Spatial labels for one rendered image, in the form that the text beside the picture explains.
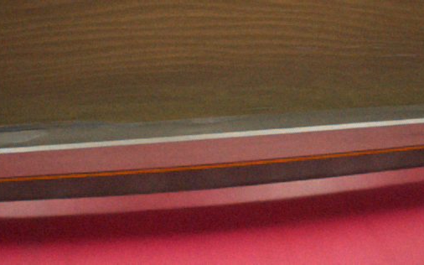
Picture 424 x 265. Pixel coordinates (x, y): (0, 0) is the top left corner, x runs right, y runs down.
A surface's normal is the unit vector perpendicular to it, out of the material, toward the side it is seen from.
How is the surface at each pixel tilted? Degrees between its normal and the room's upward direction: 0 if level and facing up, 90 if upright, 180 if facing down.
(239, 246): 3
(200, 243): 3
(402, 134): 87
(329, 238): 3
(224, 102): 87
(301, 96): 87
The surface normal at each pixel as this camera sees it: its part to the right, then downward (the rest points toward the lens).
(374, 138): 0.13, 0.42
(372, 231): -0.02, -0.90
